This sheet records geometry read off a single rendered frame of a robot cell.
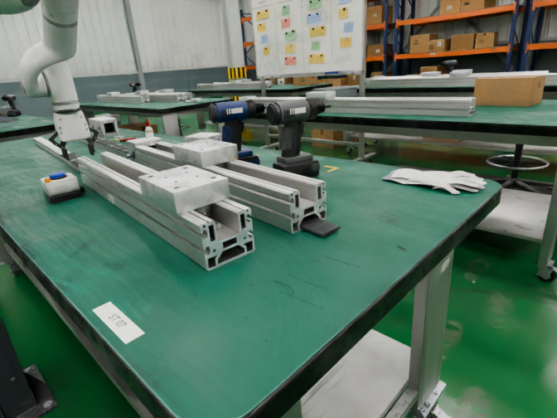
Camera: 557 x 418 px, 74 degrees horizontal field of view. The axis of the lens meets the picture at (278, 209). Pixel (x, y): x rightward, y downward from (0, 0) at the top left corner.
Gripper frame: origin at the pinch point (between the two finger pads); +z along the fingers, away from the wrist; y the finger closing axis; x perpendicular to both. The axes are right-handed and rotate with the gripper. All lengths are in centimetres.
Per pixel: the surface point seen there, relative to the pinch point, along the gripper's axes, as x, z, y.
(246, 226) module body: 100, 1, -4
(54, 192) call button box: 35.5, 3.1, 15.5
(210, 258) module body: 98, 5, 3
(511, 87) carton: 68, -4, -208
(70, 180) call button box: 35.5, 0.7, 11.0
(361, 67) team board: -85, -17, -273
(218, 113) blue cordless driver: 52, -13, -29
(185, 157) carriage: 59, -4, -13
